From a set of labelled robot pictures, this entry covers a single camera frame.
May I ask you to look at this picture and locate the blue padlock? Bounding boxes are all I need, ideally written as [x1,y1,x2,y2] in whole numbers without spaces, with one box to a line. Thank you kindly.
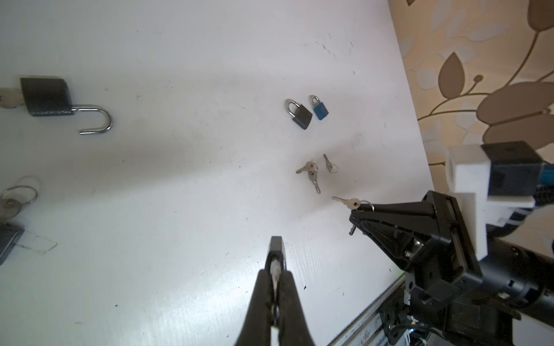
[310,95,329,121]

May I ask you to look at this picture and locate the black padlock with keys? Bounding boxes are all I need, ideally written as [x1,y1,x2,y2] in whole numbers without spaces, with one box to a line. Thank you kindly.
[1,77,113,136]

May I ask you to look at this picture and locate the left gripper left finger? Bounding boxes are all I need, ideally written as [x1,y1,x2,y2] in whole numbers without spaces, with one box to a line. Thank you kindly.
[235,270,274,346]

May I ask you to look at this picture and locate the black padlock front keys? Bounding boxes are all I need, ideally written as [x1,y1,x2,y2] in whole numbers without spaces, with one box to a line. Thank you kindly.
[265,236,287,272]

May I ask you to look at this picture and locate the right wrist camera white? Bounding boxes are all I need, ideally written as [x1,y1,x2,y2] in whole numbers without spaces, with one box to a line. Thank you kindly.
[445,141,544,260]

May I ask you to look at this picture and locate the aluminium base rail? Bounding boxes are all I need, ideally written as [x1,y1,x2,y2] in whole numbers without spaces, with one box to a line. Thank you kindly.
[330,275,413,345]

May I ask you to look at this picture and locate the small key with ring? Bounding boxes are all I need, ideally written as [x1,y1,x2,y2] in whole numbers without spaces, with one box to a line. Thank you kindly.
[323,154,338,174]

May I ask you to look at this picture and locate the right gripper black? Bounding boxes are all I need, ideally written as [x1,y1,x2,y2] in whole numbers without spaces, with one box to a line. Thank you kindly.
[349,191,483,303]

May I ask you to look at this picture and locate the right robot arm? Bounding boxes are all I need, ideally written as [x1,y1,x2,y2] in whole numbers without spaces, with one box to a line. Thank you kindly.
[350,191,553,345]

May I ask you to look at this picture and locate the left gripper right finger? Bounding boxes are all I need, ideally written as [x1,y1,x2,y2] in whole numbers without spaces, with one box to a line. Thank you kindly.
[276,271,315,346]

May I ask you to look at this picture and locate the small key pair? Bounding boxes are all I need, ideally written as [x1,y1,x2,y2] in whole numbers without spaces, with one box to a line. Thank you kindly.
[296,161,321,194]

